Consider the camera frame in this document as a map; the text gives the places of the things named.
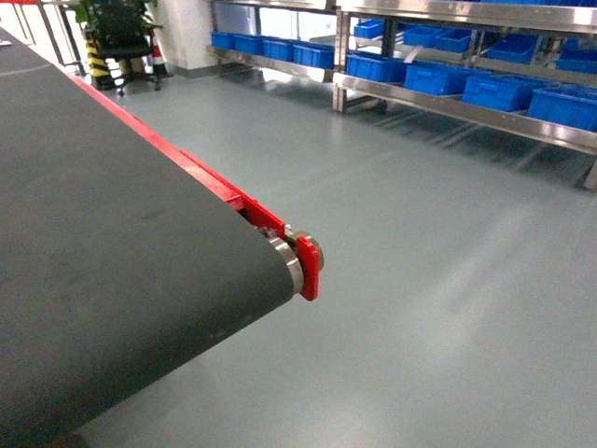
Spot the conveyor end roller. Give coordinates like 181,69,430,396
256,224,325,301

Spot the black conveyor belt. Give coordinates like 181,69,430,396
1,40,294,447

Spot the black office chair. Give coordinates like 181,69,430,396
88,1,161,97

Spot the stainless steel flow rack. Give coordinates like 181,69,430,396
207,0,597,191

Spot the red conveyor side frame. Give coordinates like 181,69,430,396
66,73,325,301

